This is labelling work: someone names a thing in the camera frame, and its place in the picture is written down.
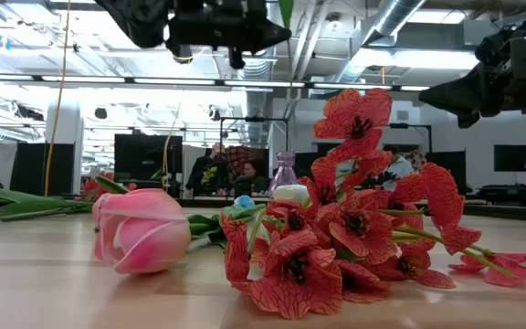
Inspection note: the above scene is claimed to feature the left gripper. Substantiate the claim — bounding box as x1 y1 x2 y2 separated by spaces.
167 0 293 69

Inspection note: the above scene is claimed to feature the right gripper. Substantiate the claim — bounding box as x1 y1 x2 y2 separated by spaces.
418 36 526 129

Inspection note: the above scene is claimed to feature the orange artificial flower bunch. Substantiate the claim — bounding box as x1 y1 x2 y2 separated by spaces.
220 87 526 321
78 171 139 202

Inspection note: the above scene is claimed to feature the pink artificial tulip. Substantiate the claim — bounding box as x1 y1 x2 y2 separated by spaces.
91 187 230 275

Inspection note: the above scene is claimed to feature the pink glass vase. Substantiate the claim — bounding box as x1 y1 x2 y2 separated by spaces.
268 151 300 197

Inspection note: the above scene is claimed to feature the rectangular ceiling light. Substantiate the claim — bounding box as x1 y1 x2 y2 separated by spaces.
352 48 479 70

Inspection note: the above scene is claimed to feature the black panel with lights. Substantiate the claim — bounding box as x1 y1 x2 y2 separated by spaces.
426 150 468 175

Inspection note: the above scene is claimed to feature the floral cloth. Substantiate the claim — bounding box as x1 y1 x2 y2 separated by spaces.
404 150 428 173

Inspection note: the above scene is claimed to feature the person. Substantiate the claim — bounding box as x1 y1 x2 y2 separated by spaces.
239 157 271 196
372 145 416 192
184 142 235 197

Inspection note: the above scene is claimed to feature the long ceiling light strip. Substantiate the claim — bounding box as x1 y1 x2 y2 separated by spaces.
0 75 431 92

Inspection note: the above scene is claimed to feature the black desk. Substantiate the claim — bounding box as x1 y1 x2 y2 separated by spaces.
466 182 526 209

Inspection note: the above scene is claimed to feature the red patterned cloth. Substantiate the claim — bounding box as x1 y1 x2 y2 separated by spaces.
226 145 268 184

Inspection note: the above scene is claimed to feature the black box panel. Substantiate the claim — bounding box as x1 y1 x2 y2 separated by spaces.
295 153 323 177

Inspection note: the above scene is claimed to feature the large black monitor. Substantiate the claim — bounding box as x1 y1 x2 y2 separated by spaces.
113 133 184 182

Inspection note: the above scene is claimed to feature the black partition panel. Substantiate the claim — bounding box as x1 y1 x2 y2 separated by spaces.
10 143 76 196

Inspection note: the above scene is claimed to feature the black tube frame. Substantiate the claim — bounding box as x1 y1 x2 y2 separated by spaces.
218 116 290 202
388 122 433 154

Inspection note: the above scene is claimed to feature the ribbed silver duct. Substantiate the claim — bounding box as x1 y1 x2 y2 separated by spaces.
237 57 274 147

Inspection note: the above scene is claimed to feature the black ceiling cable reel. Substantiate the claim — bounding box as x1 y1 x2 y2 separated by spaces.
171 43 196 66

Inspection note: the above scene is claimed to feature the small black wall monitor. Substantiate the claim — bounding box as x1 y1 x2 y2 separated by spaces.
493 144 526 173

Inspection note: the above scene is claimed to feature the smooth silver ceiling duct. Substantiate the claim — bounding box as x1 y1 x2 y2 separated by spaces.
335 0 428 83

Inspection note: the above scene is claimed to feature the thin yellow hanging cable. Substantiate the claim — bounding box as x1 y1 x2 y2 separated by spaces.
161 102 183 193

